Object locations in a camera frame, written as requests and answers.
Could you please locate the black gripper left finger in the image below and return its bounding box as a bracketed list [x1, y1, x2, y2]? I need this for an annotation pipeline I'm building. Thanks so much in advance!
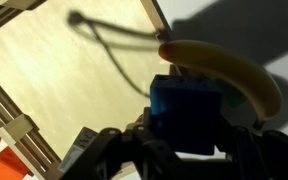
[122, 106, 179, 180]

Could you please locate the light wooden box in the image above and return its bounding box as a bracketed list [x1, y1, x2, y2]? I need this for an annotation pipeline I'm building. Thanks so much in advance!
[0, 0, 172, 180]

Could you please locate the yellow banana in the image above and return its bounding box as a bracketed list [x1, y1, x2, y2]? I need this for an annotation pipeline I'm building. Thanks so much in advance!
[157, 39, 283, 122]

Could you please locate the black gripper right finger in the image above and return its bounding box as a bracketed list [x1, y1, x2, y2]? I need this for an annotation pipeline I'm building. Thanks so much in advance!
[213, 113, 269, 180]

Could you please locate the dark green toy block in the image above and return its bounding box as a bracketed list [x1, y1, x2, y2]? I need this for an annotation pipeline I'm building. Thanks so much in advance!
[221, 85, 249, 112]

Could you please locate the orange toy block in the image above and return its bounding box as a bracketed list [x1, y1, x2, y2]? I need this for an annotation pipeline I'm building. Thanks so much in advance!
[0, 145, 32, 180]

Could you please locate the blue toy block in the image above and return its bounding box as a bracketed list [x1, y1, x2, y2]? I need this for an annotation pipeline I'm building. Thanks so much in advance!
[149, 74, 224, 156]

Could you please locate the grey toy block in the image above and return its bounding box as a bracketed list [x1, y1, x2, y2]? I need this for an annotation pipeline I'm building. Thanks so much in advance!
[58, 126, 99, 173]

